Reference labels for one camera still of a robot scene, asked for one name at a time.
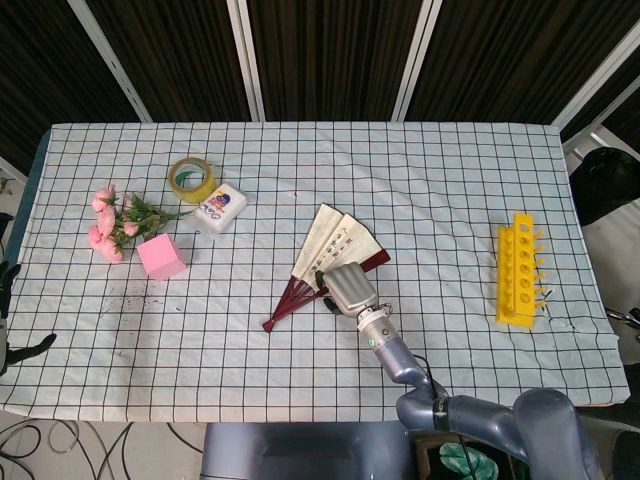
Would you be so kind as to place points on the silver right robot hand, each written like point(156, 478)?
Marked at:
point(350, 290)

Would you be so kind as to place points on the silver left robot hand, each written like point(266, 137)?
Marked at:
point(30, 349)

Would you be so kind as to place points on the red ribbed paper folding fan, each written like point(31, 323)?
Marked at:
point(330, 235)

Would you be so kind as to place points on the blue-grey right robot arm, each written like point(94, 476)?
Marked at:
point(395, 360)

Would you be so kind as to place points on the white black-checked tablecloth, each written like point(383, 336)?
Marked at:
point(320, 360)

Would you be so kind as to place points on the pink artificial flower bouquet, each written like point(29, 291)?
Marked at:
point(106, 222)

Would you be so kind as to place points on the white printed tissue pack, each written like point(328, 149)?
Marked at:
point(220, 212)

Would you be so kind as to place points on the pink cube block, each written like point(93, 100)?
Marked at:
point(160, 260)

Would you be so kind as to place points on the blue-grey robot torso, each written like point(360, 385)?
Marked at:
point(300, 450)

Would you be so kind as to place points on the yellow test tube rack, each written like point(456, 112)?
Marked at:
point(522, 272)

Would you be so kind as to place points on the yellow adhesive tape roll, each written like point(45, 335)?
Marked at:
point(201, 193)

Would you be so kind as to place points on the brown cardboard box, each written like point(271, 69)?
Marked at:
point(425, 457)

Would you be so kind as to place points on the green patterned cloth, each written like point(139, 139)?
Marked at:
point(467, 462)

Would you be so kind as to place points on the black plastic bag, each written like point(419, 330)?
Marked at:
point(610, 180)

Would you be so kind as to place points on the white aluminium frame post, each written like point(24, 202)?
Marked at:
point(595, 75)
point(245, 60)
point(112, 62)
point(414, 60)

